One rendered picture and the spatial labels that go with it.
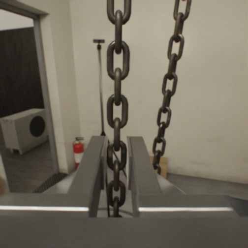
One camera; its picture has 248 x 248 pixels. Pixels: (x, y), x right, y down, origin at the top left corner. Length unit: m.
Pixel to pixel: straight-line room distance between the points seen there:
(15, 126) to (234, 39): 3.36
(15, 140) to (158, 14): 2.96
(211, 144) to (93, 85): 1.78
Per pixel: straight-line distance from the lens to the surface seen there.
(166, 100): 0.20
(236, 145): 2.64
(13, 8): 2.28
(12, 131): 3.61
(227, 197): 0.73
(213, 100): 2.42
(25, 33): 7.22
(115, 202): 0.17
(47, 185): 2.67
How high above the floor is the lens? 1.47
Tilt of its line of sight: 18 degrees down
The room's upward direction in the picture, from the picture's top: 1 degrees counter-clockwise
